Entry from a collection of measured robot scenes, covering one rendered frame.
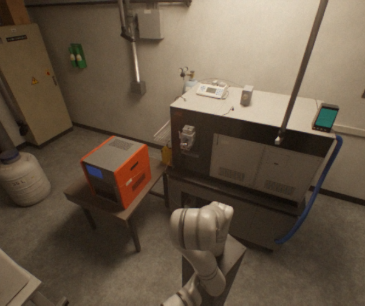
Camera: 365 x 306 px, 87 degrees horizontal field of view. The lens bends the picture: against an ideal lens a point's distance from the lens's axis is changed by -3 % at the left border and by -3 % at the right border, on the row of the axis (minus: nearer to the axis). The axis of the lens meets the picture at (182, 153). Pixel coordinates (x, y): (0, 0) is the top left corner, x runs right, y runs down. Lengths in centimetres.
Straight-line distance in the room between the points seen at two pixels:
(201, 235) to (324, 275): 227
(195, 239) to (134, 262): 193
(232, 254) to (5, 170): 263
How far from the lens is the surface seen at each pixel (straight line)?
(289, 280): 247
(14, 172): 298
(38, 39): 426
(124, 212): 180
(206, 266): 62
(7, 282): 143
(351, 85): 269
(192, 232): 45
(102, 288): 234
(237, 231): 228
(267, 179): 179
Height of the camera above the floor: 211
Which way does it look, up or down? 37 degrees down
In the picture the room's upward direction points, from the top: straight up
